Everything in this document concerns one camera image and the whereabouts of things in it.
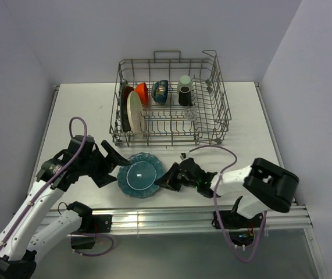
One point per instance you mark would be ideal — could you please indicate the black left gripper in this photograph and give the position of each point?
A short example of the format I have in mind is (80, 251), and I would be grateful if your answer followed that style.
(109, 163)

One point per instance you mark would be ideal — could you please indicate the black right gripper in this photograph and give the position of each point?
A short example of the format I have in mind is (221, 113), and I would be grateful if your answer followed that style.
(168, 179)

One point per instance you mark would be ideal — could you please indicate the teal scalloped plate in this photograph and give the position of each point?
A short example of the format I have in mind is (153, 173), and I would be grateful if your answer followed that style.
(137, 180)

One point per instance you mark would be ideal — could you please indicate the black floral square plate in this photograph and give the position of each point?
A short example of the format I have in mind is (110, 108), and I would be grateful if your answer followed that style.
(123, 108)

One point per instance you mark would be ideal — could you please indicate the green cream round plate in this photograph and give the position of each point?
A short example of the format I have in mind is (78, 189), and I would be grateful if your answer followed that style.
(135, 117)

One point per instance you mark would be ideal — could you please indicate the clear drinking glass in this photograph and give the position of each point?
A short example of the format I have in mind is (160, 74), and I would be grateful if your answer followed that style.
(191, 113)

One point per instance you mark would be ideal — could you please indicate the orange bowl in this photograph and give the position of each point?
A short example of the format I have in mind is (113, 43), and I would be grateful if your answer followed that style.
(142, 91)

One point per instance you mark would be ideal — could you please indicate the blue patterned bowl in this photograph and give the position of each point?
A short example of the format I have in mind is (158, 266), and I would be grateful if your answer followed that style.
(160, 91)

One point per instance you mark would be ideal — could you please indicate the black mug brown inside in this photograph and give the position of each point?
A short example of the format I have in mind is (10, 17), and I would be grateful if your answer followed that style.
(185, 96)

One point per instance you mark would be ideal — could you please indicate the light green plastic cup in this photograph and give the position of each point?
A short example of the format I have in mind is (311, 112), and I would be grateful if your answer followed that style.
(184, 84)

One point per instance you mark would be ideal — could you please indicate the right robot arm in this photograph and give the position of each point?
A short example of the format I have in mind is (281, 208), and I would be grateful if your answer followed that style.
(263, 184)

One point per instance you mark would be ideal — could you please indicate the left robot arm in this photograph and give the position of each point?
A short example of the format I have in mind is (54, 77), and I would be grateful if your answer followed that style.
(21, 245)

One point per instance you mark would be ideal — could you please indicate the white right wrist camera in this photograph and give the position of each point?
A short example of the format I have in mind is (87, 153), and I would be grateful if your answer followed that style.
(185, 155)

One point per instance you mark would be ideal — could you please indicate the grey wire dish rack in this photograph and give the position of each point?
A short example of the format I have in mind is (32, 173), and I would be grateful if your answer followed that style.
(166, 124)

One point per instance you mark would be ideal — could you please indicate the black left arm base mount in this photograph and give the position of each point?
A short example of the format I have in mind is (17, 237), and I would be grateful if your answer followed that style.
(99, 223)

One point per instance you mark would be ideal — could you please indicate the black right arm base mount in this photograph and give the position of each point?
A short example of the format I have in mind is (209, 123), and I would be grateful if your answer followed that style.
(241, 229)

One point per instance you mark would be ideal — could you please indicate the aluminium table edge rail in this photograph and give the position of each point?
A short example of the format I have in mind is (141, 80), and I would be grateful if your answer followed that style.
(164, 213)

